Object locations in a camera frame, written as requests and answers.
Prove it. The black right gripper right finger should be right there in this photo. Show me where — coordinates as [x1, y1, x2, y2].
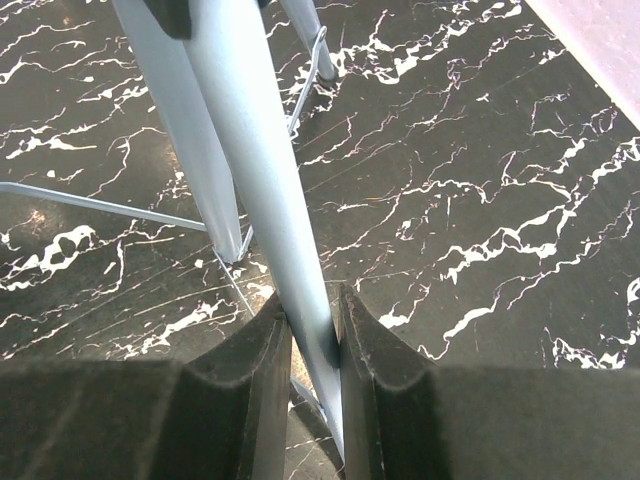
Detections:
[339, 286, 639, 479]

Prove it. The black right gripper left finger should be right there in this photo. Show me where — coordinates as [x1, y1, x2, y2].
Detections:
[1, 297, 292, 479]

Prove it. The blue music stand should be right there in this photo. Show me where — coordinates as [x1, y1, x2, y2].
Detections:
[1, 1, 345, 449]

